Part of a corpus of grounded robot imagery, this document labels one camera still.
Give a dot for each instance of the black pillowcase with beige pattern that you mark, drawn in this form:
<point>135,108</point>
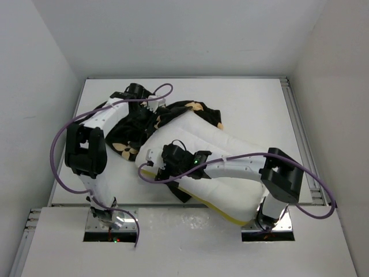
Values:
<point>128,136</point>

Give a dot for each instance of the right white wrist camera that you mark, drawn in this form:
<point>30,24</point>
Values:
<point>154,158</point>

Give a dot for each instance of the white foam front board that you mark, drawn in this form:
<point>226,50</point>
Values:
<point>185,242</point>

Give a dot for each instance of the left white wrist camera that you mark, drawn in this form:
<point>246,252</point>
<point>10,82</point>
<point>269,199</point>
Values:
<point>153,103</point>

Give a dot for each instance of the white pillow with yellow edge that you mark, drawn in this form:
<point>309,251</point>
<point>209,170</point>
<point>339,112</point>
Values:
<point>235,198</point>

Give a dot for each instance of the metal base plate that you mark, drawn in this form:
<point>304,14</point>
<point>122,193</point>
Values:
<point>115,225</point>
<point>265,224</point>

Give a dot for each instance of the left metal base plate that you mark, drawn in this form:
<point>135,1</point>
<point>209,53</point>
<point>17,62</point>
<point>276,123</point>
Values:
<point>115,225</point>

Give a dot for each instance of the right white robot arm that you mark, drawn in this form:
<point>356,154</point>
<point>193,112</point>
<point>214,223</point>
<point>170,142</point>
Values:
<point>279,173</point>

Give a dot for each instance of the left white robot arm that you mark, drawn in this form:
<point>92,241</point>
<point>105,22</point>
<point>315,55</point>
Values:
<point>86,148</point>

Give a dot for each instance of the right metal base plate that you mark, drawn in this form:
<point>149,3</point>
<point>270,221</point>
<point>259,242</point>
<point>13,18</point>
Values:
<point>265,224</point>

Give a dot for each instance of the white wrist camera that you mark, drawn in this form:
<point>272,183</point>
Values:
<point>153,103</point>
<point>154,158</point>

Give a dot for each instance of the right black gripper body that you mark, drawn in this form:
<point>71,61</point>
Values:
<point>174,170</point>

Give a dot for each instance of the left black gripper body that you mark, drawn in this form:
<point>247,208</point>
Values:
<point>145,112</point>

